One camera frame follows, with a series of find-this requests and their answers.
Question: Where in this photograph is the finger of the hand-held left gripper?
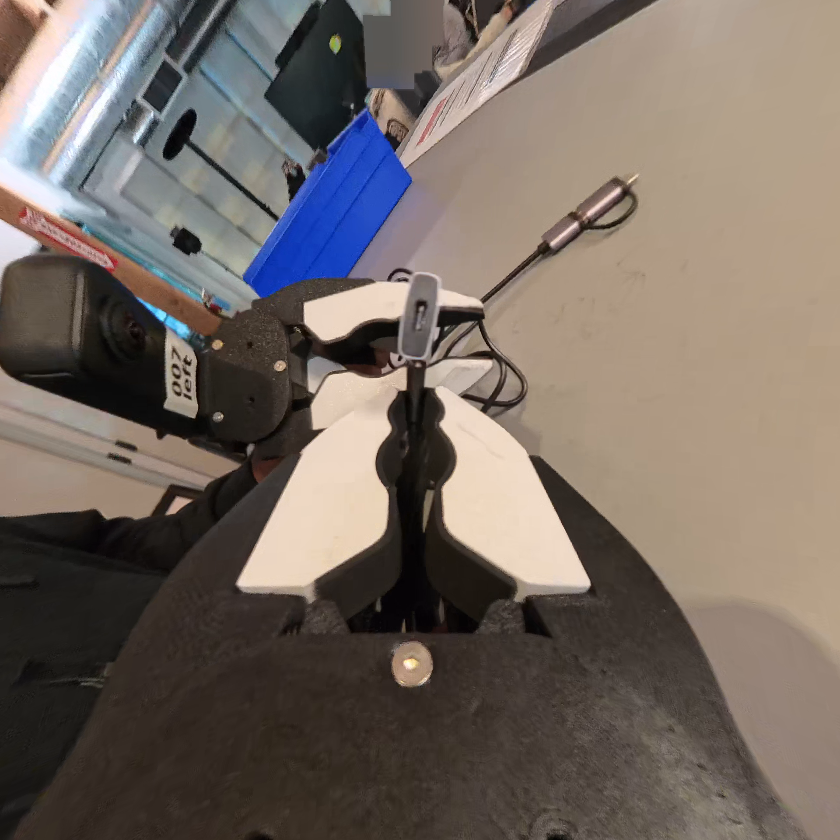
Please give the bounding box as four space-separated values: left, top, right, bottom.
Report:
308 357 494 431
303 281 485 365

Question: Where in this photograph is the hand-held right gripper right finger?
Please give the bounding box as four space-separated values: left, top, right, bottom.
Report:
423 387 592 634

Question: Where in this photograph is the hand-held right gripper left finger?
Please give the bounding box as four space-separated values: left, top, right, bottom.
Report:
236 387 411 634

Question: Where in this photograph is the grey usb hub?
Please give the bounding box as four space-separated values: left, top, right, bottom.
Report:
397 271 442 363

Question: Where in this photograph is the person's left forearm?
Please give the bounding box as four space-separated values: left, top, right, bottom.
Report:
98 456 293 572

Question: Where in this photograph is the wooden beam with red label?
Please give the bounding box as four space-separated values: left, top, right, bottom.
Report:
0 184 223 337

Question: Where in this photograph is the blue plastic bin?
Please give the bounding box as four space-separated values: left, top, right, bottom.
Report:
243 108 414 298

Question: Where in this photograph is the black monitor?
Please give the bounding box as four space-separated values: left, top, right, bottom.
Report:
264 0 370 152

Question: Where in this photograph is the black round stand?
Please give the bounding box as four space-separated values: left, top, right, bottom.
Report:
161 108 283 224

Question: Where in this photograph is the printed instruction sheet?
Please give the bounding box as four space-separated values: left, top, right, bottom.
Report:
397 0 559 168

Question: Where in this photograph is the small grey adapter with loop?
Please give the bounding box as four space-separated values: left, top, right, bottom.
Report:
576 172 641 231

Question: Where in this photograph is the black cable with grey plug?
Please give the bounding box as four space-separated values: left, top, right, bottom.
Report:
453 220 585 413

